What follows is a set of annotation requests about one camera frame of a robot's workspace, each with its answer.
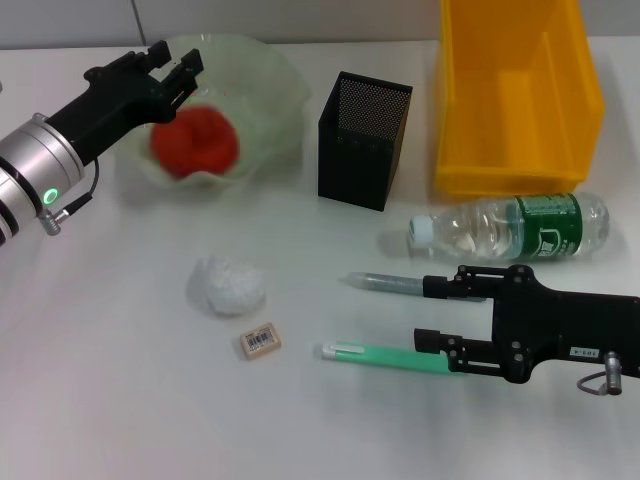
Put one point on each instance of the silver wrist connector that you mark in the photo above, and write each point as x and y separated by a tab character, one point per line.
50	222
612	372

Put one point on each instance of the grey glitter pen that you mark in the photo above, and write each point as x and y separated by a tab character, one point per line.
380	282

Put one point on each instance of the green glass fruit plate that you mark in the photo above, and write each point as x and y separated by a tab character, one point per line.
270	100

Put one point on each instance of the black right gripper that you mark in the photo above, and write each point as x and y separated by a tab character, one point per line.
575	330

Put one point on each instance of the beige eraser with barcode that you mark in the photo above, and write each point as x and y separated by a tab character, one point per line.
259	340

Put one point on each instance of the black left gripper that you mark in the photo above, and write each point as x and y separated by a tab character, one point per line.
120	95

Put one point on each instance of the green pen with white clip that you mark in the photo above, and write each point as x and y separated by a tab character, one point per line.
370	355

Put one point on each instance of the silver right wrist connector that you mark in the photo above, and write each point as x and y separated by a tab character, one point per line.
612	372

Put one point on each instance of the yellow plastic bin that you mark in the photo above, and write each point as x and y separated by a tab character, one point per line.
500	125

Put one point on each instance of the white paper ball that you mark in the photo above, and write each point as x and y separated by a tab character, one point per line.
225	285

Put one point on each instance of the black mesh pen holder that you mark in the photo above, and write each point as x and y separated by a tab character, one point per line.
360	165

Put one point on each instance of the clear green-label water bottle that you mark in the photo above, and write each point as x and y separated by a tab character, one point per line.
500	230

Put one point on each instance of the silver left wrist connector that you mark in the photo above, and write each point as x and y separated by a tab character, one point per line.
50	222

